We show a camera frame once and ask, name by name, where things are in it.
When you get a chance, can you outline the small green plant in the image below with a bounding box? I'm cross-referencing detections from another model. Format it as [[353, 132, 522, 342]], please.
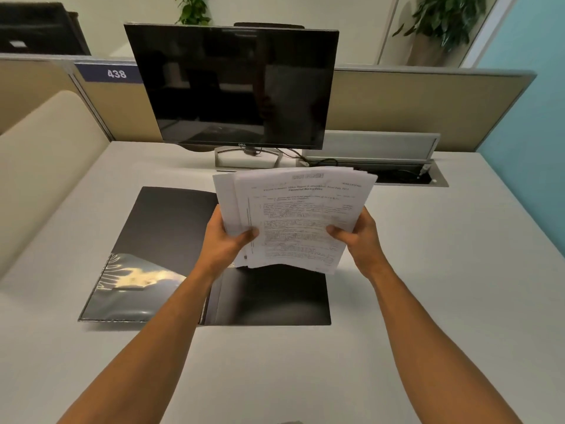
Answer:
[[172, 0, 212, 26]]

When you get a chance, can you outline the black folder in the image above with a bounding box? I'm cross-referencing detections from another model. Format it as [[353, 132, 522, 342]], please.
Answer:
[[78, 185, 332, 326]]

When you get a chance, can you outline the person's left forearm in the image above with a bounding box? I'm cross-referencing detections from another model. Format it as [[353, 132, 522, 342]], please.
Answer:
[[57, 264, 221, 424]]

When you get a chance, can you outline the person's left hand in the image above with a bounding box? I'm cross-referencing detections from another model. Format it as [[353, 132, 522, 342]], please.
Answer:
[[204, 203, 260, 279]]

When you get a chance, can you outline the stack of printed papers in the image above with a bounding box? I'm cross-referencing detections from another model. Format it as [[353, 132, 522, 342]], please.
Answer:
[[212, 166, 379, 276]]

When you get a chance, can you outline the bundle of black cables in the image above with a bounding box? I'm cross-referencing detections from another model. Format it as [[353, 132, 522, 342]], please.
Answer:
[[375, 167, 424, 184]]

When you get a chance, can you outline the person's right hand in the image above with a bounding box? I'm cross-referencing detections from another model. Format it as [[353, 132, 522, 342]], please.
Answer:
[[325, 206, 389, 281]]

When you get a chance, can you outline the black computer monitor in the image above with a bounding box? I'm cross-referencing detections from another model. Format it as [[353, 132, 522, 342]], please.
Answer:
[[123, 22, 340, 151]]

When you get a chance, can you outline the black monitor cable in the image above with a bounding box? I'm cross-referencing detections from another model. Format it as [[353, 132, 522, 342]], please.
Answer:
[[245, 147, 310, 166]]

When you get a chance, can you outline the grey cable box lid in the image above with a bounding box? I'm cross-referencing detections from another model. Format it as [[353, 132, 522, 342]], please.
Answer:
[[304, 130, 441, 164]]

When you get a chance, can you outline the large green potted plant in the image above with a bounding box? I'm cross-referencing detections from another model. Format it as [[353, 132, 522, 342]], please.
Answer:
[[393, 0, 500, 67]]

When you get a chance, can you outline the cream curved desk divider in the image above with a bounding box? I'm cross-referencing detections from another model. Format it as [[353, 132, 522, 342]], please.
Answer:
[[0, 90, 111, 279]]

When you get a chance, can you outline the blue number sign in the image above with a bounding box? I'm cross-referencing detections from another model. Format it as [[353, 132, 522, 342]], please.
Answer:
[[74, 61, 142, 83]]

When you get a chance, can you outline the black device with white label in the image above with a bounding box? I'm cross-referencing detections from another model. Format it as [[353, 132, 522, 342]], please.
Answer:
[[0, 2, 91, 56]]

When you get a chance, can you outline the beige fabric partition panel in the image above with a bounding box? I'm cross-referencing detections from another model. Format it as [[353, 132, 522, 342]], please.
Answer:
[[0, 53, 85, 135], [72, 59, 537, 153]]

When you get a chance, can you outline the person's right forearm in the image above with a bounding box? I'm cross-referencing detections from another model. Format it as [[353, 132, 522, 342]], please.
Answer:
[[368, 267, 524, 424]]

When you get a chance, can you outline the silver monitor stand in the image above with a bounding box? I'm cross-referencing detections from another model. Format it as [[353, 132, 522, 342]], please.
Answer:
[[214, 145, 284, 172]]

